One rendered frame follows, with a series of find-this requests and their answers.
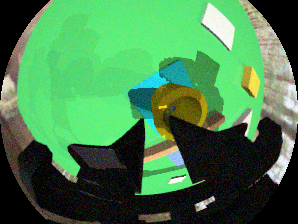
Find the brown wooden beam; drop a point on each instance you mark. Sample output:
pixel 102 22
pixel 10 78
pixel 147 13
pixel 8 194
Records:
pixel 169 146

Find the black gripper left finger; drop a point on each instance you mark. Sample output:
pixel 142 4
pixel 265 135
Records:
pixel 125 155

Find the yellow rectangular block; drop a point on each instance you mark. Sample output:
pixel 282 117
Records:
pixel 250 81

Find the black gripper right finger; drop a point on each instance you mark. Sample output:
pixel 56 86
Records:
pixel 199 147

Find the yellow cup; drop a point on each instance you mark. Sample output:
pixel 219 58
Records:
pixel 190 106

